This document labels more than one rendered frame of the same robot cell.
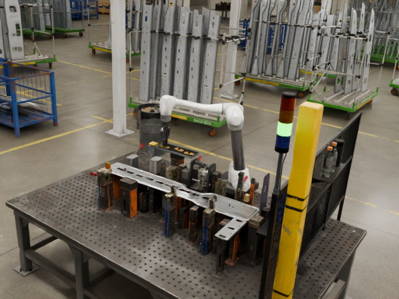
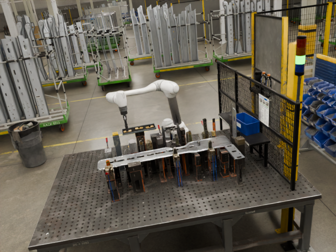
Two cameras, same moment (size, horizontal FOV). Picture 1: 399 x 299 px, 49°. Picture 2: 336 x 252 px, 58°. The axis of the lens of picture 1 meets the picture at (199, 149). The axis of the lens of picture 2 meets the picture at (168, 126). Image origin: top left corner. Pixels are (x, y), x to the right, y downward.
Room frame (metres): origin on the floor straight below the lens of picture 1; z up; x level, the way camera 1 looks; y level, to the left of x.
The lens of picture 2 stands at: (0.91, 1.85, 2.49)
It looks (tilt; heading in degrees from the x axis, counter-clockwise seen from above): 24 degrees down; 321
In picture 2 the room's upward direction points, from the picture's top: 7 degrees counter-clockwise
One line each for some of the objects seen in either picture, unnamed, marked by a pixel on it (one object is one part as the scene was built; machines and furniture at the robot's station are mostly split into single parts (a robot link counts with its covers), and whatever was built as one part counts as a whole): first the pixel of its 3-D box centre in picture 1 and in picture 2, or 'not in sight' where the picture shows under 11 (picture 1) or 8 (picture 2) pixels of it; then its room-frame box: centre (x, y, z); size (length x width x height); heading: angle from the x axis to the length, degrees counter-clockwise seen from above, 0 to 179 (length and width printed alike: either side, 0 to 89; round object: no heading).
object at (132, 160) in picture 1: (132, 174); (111, 164); (3.52, 0.58, 0.88); 0.11 x 0.10 x 0.36; 150
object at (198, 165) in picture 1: (200, 188); (172, 145); (3.21, -0.03, 0.94); 0.18 x 0.13 x 0.49; 60
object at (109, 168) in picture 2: (105, 189); (112, 182); (3.22, 0.76, 0.88); 0.15 x 0.11 x 0.36; 150
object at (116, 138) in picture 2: (152, 167); (119, 152); (3.62, 0.41, 0.92); 0.08 x 0.08 x 0.44; 60
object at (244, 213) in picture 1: (174, 188); (165, 152); (3.08, 0.18, 1.00); 1.38 x 0.22 x 0.02; 60
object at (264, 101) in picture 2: not in sight; (264, 110); (2.48, -0.67, 1.30); 0.23 x 0.02 x 0.31; 150
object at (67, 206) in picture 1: (183, 218); (168, 172); (3.17, 0.10, 0.68); 2.56 x 1.61 x 0.04; 55
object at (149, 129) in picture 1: (152, 130); (29, 144); (6.16, 0.72, 0.36); 0.54 x 0.50 x 0.73; 145
